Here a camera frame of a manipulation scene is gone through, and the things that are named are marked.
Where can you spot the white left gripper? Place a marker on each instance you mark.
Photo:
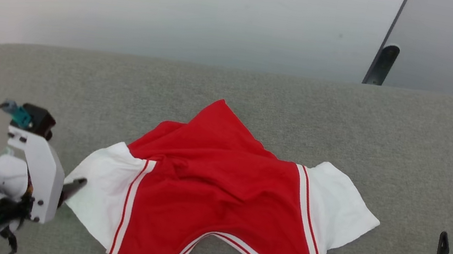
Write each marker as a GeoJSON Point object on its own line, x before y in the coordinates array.
{"type": "Point", "coordinates": [45, 179]}

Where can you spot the red and white shirt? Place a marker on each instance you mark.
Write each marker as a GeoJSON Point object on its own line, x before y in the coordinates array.
{"type": "Point", "coordinates": [221, 182]}

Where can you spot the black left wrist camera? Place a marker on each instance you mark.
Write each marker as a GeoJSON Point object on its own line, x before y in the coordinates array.
{"type": "Point", "coordinates": [40, 118]}

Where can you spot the black wall bracket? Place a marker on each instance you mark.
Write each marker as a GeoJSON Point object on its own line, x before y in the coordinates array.
{"type": "Point", "coordinates": [383, 64]}

